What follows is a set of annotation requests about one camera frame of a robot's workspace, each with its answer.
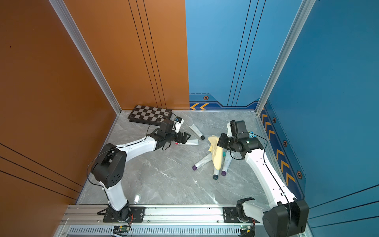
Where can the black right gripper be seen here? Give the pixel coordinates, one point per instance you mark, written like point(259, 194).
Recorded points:
point(221, 141)

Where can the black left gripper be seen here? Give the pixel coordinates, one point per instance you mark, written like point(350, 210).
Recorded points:
point(184, 138)

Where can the white tube pink cap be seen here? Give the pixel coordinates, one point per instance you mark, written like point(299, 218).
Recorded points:
point(191, 142)

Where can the yellow cleaning cloth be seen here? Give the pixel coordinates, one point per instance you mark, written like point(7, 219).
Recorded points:
point(216, 151)

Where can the white toothpaste tube purple cap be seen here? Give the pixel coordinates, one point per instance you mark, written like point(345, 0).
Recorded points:
point(226, 165)

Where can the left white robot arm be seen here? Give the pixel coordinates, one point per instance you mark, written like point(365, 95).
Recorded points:
point(108, 167)

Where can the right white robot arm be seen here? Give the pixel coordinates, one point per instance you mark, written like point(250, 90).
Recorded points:
point(285, 215)

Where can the white tube black cap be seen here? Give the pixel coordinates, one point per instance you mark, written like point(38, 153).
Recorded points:
point(196, 130)

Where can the teal small toy card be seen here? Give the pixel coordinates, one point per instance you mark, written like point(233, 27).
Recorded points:
point(252, 135)

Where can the folding chessboard box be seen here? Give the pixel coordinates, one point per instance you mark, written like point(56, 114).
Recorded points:
point(149, 115)

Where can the right green circuit board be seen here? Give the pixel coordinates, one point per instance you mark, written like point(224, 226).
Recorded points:
point(247, 231)

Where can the green circuit board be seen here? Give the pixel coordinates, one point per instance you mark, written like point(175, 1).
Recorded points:
point(247, 231)
point(122, 231)

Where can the left green circuit board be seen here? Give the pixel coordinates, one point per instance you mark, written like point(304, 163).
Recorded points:
point(122, 231)

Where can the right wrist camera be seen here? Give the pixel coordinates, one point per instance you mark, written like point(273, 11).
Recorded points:
point(238, 129)

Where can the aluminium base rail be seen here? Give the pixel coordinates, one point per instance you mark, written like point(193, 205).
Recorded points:
point(157, 221)

